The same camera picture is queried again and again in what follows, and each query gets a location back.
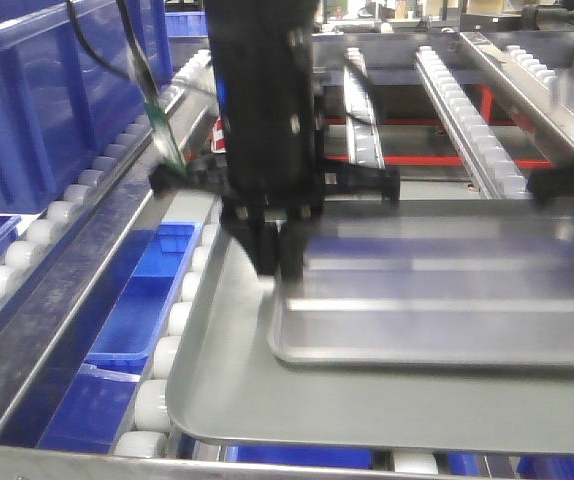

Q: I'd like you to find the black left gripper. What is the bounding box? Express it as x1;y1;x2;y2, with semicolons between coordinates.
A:
148;154;401;280

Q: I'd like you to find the silver metal tray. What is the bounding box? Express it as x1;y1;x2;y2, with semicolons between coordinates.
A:
268;200;574;369

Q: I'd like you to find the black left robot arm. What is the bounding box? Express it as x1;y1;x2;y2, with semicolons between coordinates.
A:
149;1;400;280

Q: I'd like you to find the large silver bottom tray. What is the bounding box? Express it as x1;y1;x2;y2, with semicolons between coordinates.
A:
167;201;574;454

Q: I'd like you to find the roller track beside blue box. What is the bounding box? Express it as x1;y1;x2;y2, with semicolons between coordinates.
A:
0;49;218;346

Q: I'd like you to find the large blue plastic box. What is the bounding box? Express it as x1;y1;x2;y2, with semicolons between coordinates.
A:
0;0;174;217

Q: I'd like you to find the white roller track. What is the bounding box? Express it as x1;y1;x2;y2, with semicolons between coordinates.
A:
415;45;530;199
110;199;221;458
343;47;385;169

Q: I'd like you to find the green circuit board strip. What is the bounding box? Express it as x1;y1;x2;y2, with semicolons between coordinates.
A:
140;74;187;175

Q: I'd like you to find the blue bin below rollers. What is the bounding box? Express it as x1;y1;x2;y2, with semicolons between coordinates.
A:
37;221;202;453

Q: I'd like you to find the wide steel divider rail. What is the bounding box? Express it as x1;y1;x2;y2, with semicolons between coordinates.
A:
460;31;574;166

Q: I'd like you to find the red steel frame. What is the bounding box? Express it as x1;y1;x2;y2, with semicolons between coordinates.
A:
324;85;551;171

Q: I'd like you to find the black cable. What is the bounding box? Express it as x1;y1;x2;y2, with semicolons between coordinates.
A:
65;0;148;81

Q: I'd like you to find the dark flat metal rail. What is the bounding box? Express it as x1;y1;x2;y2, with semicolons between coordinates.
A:
0;163;167;435

